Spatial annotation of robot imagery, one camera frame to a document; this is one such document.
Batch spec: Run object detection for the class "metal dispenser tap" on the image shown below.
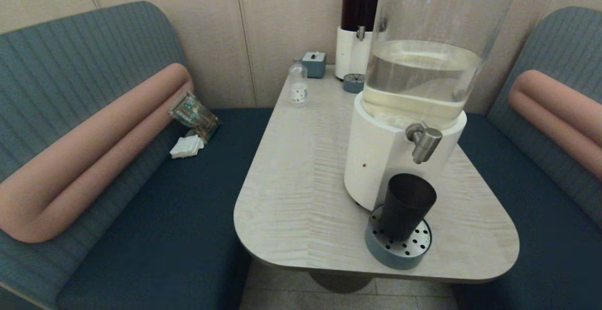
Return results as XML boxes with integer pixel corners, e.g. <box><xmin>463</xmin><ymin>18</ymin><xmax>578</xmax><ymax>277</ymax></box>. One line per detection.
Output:
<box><xmin>405</xmin><ymin>121</ymin><xmax>444</xmax><ymax>165</ymax></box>

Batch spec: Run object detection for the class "black tapered cup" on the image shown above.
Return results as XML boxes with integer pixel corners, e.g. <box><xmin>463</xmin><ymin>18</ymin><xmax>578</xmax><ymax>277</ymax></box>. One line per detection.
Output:
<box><xmin>379</xmin><ymin>173</ymin><xmax>437</xmax><ymax>242</ymax></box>

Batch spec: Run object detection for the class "small clear plastic bottle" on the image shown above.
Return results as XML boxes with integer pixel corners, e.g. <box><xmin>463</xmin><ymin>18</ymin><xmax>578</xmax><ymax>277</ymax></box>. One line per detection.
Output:
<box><xmin>288</xmin><ymin>57</ymin><xmax>308</xmax><ymax>108</ymax></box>

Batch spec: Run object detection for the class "small round drip tray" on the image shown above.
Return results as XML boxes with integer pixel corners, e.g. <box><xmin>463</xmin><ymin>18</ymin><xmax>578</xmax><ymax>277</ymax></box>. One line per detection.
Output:
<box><xmin>342</xmin><ymin>73</ymin><xmax>366</xmax><ymax>94</ymax></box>

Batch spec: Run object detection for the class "blue-grey square box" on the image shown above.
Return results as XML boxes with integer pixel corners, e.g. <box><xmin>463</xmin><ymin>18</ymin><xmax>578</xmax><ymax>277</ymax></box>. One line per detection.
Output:
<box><xmin>301</xmin><ymin>51</ymin><xmax>327</xmax><ymax>79</ymax></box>

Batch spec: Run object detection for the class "green snack packet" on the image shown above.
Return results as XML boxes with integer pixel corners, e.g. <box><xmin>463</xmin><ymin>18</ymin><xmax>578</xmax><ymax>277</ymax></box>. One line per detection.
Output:
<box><xmin>167</xmin><ymin>91</ymin><xmax>222</xmax><ymax>143</ymax></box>

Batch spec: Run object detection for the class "white napkin stack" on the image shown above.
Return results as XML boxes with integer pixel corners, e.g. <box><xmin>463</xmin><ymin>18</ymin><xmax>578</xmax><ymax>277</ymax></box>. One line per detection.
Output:
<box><xmin>169</xmin><ymin>134</ymin><xmax>205</xmax><ymax>159</ymax></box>

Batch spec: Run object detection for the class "dark drink dispenser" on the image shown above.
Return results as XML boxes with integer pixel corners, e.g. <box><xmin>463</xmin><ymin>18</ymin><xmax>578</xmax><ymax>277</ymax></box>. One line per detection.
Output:
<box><xmin>335</xmin><ymin>0</ymin><xmax>389</xmax><ymax>81</ymax></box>

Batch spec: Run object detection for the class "large clear water dispenser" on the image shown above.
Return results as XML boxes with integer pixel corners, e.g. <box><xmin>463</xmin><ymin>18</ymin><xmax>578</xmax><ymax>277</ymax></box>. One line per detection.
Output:
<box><xmin>343</xmin><ymin>0</ymin><xmax>523</xmax><ymax>213</ymax></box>

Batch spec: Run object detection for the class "large round perforated drip tray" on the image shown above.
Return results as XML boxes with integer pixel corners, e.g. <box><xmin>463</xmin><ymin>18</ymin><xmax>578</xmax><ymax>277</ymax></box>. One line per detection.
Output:
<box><xmin>364</xmin><ymin>205</ymin><xmax>433</xmax><ymax>271</ymax></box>

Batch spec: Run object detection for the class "pink bolster cushion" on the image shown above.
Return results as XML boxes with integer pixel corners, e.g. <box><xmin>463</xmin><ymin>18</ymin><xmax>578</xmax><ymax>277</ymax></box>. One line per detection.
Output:
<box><xmin>508</xmin><ymin>69</ymin><xmax>602</xmax><ymax>181</ymax></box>
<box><xmin>0</xmin><ymin>63</ymin><xmax>194</xmax><ymax>244</ymax></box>

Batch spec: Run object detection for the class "teal bench with wooden base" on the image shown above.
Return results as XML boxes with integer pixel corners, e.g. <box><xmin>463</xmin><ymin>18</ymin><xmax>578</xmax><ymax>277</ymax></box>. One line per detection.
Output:
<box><xmin>0</xmin><ymin>0</ymin><xmax>274</xmax><ymax>310</ymax></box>
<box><xmin>451</xmin><ymin>5</ymin><xmax>602</xmax><ymax>310</ymax></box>

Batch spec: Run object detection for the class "gold table pedestal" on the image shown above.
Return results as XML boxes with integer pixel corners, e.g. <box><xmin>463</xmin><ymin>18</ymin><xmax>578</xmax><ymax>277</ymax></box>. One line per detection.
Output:
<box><xmin>308</xmin><ymin>271</ymin><xmax>375</xmax><ymax>294</ymax></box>

